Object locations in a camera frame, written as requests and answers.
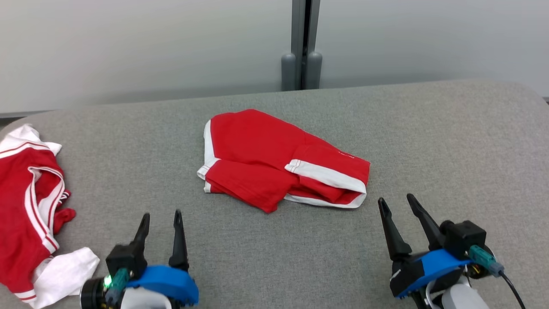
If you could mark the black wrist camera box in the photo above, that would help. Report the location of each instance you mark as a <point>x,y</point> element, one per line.
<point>126,259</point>
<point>465,238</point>

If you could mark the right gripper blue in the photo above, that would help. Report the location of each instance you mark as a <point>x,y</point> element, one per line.
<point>433,266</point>

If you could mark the grey fabric sofa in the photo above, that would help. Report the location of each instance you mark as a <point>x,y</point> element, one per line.
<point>429,141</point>

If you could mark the red shorts with white trim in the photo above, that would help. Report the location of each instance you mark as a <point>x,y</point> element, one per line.
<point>257,146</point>

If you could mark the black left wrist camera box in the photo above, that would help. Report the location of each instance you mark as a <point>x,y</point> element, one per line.
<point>126,259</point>

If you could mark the red and white shirt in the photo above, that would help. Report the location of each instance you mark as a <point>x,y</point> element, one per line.
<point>17,206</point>

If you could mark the grey partition post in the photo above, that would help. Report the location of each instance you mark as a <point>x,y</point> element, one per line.
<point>297,43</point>

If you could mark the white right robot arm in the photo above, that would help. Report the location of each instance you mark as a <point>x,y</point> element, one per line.
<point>463,298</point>

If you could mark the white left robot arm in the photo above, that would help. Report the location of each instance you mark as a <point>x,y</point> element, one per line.
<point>141,300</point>

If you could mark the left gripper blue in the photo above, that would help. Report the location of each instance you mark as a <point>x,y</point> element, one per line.
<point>171,281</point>

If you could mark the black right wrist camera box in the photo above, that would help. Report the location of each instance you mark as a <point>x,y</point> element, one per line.
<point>465,238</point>

